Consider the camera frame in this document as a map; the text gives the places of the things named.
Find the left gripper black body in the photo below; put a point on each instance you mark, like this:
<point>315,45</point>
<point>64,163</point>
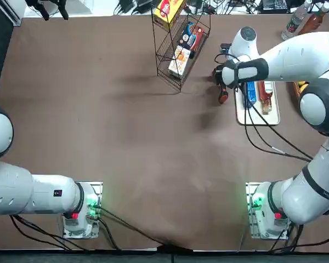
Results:
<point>33,2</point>

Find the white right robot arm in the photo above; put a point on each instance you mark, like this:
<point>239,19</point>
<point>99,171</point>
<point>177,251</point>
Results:
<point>296,57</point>

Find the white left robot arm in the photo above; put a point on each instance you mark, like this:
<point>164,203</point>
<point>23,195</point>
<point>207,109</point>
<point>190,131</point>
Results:
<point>30,191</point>

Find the blue Oreo cookie box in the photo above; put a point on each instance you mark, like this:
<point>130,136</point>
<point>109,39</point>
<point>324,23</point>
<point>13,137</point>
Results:
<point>250,94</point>

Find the white rectangular tray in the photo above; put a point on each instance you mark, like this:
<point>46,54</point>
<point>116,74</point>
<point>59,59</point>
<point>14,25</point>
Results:
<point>259,119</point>

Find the silver aluminium profile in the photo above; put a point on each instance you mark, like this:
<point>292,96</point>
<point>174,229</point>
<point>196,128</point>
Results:
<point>15,12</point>

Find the yellow snack box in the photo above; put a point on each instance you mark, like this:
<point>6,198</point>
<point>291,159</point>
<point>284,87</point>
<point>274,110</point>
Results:
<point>168,12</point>

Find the white cracker box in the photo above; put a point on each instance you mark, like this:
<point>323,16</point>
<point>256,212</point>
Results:
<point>179,61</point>

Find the dark chocolate cookie box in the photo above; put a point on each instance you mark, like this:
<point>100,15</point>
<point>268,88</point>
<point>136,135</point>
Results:
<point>192,37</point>

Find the black labelled power adapter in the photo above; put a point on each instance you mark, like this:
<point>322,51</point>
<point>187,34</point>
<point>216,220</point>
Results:
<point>274,4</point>

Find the clear water bottle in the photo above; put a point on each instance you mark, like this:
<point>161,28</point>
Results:
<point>292,26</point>

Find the brown wicker basket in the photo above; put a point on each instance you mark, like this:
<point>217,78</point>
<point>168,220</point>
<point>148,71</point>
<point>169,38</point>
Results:
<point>296,90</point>

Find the small amber juice bottle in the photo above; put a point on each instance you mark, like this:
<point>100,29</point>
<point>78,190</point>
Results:
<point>312,23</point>

